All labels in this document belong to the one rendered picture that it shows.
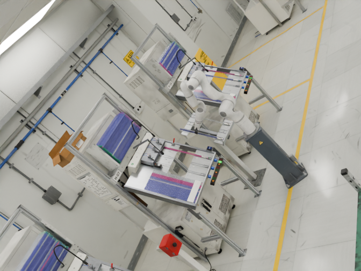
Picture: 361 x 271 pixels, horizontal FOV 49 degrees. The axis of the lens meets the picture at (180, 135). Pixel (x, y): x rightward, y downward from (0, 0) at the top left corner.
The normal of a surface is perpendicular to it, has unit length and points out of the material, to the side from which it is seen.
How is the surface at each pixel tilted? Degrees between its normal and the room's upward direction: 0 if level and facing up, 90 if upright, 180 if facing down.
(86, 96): 90
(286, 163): 90
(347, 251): 0
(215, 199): 90
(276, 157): 90
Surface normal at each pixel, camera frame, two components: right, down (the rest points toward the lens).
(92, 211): 0.63, -0.37
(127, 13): -0.33, 0.67
